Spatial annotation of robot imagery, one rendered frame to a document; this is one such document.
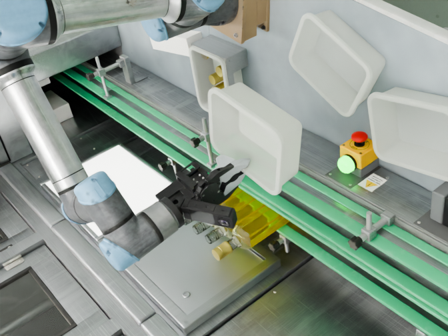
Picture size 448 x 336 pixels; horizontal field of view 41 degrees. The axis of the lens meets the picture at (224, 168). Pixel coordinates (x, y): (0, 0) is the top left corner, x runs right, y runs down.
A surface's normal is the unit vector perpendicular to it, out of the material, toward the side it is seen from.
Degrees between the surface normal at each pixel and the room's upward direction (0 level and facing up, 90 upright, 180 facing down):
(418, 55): 0
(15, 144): 90
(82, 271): 90
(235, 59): 90
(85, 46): 90
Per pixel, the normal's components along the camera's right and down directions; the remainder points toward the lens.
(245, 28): 0.64, 0.52
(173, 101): -0.14, -0.79
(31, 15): 0.40, -0.08
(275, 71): -0.77, 0.46
